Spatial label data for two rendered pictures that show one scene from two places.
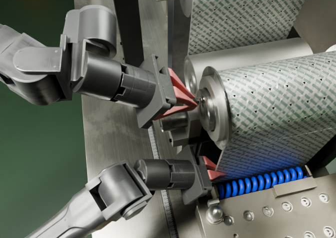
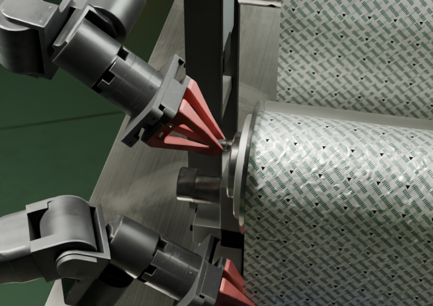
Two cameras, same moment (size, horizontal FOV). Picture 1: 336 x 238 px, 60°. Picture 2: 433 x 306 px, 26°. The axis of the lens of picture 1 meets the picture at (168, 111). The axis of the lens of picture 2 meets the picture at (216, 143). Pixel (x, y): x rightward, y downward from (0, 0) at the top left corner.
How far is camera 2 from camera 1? 0.62 m
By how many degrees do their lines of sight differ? 22
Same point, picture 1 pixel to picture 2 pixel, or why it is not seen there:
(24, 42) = not seen: outside the picture
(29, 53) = (21, 2)
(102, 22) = not seen: outside the picture
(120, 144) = not seen: hidden behind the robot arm
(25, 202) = not seen: outside the picture
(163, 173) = (144, 243)
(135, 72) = (136, 63)
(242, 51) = (357, 115)
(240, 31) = (367, 84)
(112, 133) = not seen: hidden behind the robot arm
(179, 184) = (165, 277)
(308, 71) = (397, 142)
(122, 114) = (163, 212)
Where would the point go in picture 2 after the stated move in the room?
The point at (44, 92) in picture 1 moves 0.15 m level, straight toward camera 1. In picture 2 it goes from (20, 51) to (28, 143)
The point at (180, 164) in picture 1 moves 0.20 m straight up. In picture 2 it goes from (181, 248) to (176, 109)
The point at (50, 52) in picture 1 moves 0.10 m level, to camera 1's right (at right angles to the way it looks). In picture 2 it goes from (43, 6) to (129, 28)
